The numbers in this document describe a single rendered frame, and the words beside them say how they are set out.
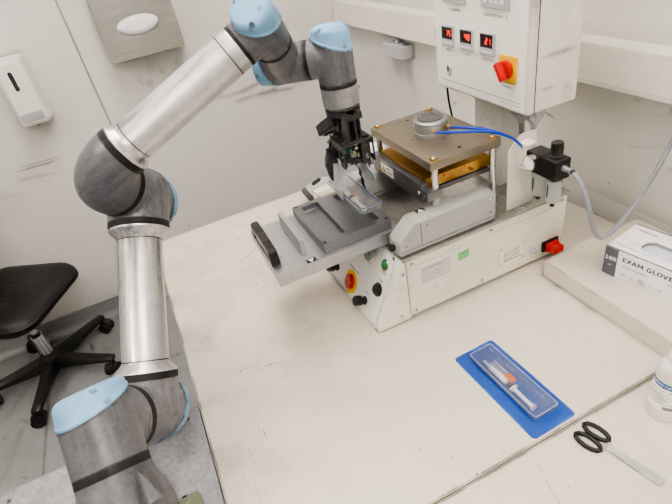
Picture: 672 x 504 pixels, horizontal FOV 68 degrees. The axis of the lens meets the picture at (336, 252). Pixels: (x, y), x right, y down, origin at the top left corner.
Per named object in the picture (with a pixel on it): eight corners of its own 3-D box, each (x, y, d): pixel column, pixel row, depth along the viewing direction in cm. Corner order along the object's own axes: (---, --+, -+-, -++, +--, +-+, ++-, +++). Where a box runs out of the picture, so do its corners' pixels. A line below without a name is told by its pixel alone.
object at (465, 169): (439, 144, 130) (437, 109, 125) (494, 173, 113) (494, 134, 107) (381, 165, 126) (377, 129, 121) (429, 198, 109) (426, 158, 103)
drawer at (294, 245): (359, 203, 130) (355, 176, 125) (402, 241, 112) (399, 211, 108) (253, 243, 122) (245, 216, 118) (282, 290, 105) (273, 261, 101)
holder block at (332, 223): (353, 194, 126) (351, 185, 125) (391, 227, 111) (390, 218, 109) (293, 216, 122) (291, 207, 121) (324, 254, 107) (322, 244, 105)
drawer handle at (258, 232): (261, 233, 118) (257, 219, 116) (281, 264, 106) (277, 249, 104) (253, 236, 118) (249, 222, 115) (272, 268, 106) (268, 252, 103)
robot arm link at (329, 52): (308, 24, 96) (351, 17, 94) (318, 81, 102) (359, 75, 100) (300, 33, 89) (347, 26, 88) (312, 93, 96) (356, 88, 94)
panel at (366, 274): (326, 265, 140) (341, 204, 132) (375, 328, 116) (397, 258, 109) (319, 265, 139) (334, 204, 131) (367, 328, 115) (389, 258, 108)
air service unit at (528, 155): (527, 186, 115) (530, 125, 106) (576, 211, 103) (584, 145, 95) (508, 193, 113) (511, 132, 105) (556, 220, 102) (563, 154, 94)
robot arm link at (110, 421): (51, 492, 73) (26, 405, 76) (110, 467, 87) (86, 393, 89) (119, 461, 72) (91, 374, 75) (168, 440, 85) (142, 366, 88)
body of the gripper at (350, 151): (345, 173, 102) (335, 117, 95) (328, 160, 109) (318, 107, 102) (377, 162, 104) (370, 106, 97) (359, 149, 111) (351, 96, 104)
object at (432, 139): (453, 133, 134) (451, 85, 127) (535, 172, 110) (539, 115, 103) (374, 161, 128) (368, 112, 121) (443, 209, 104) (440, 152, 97)
